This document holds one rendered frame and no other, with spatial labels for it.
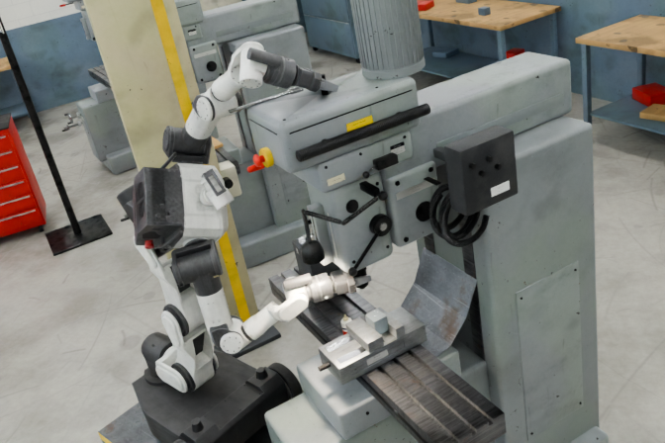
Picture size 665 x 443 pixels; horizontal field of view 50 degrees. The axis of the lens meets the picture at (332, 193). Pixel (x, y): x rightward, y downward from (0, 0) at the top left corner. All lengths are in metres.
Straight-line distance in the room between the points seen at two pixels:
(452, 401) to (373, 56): 1.09
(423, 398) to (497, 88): 1.03
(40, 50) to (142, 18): 7.36
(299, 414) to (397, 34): 1.38
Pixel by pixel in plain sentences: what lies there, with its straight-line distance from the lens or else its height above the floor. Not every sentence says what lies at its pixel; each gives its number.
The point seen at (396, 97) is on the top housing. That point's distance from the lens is 2.14.
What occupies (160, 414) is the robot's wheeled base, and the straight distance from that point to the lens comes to 3.19.
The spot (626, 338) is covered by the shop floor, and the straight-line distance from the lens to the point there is 4.10.
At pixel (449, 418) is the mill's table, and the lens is 2.26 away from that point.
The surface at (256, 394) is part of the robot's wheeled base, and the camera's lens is 3.08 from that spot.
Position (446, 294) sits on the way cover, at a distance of 2.66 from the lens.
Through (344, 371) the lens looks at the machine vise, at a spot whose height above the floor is 1.01.
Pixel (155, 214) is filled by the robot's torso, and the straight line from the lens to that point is 2.32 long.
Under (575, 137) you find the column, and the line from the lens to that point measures 2.54.
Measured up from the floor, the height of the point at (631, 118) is 0.23.
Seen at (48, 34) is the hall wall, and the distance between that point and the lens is 11.01.
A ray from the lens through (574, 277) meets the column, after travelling 2.77.
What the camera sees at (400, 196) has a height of 1.53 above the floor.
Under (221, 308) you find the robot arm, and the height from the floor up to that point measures 1.26.
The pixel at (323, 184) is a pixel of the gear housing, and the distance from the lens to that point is 2.10.
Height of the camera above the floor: 2.52
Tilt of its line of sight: 25 degrees down
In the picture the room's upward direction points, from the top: 11 degrees counter-clockwise
